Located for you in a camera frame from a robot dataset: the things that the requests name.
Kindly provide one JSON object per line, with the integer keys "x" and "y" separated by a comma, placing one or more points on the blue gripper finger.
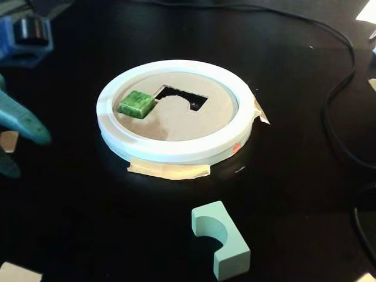
{"x": 23, "y": 123}
{"x": 8, "y": 169}

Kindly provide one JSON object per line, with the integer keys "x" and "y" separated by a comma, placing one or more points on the green square block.
{"x": 135, "y": 103}

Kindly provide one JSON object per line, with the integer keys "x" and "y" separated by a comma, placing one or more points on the cardboard insert with shaped holes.
{"x": 199, "y": 123}

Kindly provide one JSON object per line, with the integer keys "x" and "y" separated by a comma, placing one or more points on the teal arch block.
{"x": 232, "y": 246}

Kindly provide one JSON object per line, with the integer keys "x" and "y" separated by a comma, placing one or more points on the tan masking tape piece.
{"x": 7, "y": 141}

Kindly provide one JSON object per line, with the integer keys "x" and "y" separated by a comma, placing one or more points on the tan paper piece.
{"x": 17, "y": 273}

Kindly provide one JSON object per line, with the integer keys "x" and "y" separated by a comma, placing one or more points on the long masking tape strip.
{"x": 167, "y": 171}

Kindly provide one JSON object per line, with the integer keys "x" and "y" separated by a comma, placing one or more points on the folded masking tape strip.
{"x": 261, "y": 113}

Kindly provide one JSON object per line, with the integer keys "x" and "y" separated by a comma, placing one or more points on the white paper sheet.
{"x": 367, "y": 10}

